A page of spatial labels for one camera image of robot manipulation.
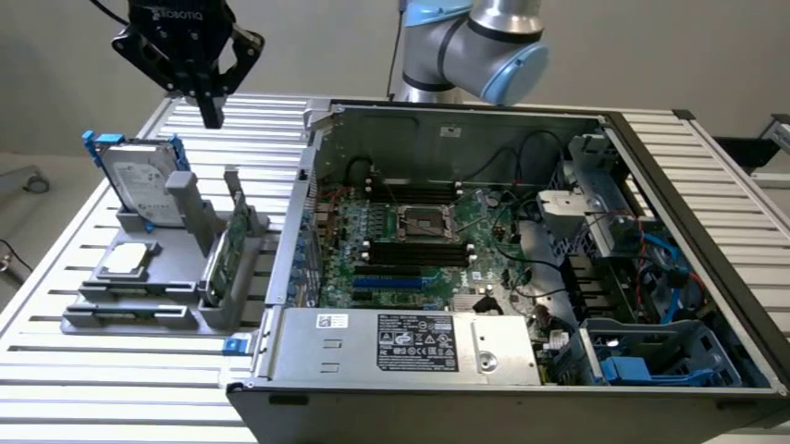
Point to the silver chipset heatsink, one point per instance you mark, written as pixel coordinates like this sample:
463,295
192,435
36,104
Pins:
471,304

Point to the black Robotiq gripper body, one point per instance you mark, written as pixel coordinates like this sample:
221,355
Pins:
185,41

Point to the green motherboard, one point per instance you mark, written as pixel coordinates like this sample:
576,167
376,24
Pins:
487,231

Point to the grey power supply unit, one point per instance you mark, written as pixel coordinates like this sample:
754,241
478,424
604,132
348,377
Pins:
345,351

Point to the blue case latch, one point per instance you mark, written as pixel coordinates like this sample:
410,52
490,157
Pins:
235,347

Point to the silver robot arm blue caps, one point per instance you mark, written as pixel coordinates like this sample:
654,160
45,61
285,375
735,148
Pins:
468,41

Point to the black RAM slot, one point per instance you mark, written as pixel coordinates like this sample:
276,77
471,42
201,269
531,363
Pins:
419,181
419,250
419,190
419,194
419,186
419,256
419,262
419,244

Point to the CPU socket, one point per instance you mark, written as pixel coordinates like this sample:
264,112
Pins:
426,222

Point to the grey parts rack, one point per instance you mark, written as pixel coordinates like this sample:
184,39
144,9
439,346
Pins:
167,259

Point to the metal disk bay cage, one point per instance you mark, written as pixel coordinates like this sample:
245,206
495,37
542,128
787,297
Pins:
592,203

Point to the grey plastic disk bay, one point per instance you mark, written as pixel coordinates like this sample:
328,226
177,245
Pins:
684,342

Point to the caster wheel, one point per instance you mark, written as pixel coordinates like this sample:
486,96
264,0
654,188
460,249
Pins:
36,183

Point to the black table corner cap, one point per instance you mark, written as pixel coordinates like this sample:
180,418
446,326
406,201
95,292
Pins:
683,115

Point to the short black expansion slot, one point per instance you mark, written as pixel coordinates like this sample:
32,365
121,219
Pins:
367,293

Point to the blue drive carrier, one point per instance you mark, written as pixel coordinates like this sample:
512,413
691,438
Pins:
624,370

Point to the RAM stick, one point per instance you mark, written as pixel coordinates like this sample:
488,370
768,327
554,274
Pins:
125,314
139,290

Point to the open black PC case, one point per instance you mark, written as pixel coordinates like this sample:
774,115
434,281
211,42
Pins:
432,411

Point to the silver CPU chip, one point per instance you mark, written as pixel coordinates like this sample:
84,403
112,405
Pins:
128,258

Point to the green graphics card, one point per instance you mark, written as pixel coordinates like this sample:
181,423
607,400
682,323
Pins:
231,250

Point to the blue expansion slot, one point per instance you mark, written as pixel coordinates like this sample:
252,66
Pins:
388,282

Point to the hard disk in blue bracket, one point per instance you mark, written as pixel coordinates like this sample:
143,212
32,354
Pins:
132,185

